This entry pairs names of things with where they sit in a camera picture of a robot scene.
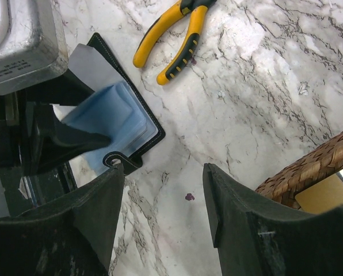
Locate gold card in tray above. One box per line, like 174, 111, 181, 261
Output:
295, 174, 343, 214

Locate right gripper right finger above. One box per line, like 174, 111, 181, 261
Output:
203, 163, 343, 275

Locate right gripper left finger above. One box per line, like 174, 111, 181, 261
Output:
0, 164, 124, 275

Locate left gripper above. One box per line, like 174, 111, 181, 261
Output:
0, 69, 110, 218

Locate brown wicker tray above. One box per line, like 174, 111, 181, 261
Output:
256, 131, 343, 210

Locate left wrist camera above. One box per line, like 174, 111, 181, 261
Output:
0, 0, 68, 95

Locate yellow black pliers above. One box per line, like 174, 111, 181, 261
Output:
132, 0, 218, 86

